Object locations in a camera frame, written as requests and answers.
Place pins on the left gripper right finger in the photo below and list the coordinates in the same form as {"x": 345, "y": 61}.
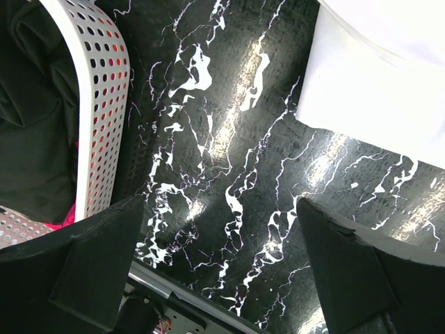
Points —
{"x": 368, "y": 282}

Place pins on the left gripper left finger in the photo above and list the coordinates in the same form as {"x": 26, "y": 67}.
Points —
{"x": 71, "y": 280}

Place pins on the white daisy t-shirt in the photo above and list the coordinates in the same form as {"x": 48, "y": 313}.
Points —
{"x": 376, "y": 73}

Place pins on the red t-shirt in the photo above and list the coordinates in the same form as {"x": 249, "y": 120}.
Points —
{"x": 69, "y": 215}

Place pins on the white perforated laundry basket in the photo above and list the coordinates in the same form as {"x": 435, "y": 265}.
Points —
{"x": 102, "y": 67}

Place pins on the black printed t-shirt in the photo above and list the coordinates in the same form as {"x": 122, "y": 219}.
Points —
{"x": 39, "y": 114}

